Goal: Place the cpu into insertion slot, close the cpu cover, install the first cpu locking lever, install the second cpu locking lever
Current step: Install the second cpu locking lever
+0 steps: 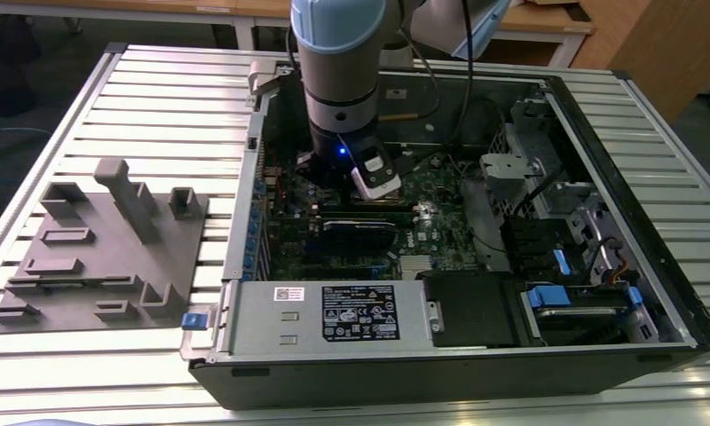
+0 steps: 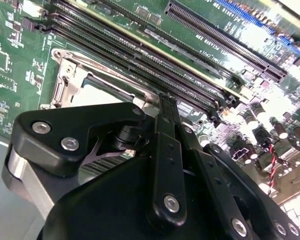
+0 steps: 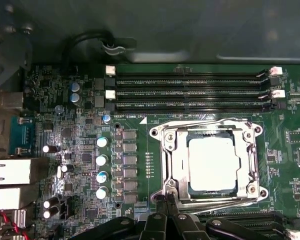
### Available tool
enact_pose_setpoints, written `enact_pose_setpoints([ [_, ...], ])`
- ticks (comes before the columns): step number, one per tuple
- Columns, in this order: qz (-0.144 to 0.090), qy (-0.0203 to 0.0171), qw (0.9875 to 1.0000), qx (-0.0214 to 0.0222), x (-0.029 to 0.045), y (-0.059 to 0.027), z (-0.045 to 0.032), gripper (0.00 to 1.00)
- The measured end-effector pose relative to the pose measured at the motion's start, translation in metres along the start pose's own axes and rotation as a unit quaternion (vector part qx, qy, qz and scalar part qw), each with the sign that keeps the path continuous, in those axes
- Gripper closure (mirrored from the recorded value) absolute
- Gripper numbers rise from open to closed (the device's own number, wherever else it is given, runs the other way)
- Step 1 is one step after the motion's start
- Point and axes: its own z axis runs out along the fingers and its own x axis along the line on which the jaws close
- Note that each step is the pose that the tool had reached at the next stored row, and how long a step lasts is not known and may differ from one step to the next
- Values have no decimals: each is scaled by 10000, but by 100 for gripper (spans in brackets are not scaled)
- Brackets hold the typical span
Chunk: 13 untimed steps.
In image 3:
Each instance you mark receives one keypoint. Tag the silver green CPU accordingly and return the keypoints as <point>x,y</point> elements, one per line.
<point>212,162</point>

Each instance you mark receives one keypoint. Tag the silver rear port block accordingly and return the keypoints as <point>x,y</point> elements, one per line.
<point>15,171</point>
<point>7,197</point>

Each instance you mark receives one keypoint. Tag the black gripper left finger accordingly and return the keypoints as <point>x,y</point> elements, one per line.
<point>155,227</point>

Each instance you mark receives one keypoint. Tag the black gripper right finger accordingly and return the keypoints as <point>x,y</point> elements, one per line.
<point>187,227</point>

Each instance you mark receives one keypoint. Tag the black rear case fan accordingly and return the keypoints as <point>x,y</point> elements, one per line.
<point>7,50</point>

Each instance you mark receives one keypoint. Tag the blue rear port connector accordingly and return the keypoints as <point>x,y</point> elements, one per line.
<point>22,135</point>

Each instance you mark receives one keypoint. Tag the green motherboard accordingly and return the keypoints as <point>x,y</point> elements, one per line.
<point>277,150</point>

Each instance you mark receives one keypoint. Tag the black grey PC case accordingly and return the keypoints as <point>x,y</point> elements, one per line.
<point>190,30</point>

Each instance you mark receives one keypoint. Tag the CPU socket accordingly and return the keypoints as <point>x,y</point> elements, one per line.
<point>155,131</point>

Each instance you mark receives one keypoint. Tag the black RAM slot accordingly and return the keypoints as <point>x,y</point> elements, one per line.
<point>190,95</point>
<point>293,235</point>
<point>190,74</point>
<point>190,106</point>
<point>240,215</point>
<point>260,223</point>
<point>190,83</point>

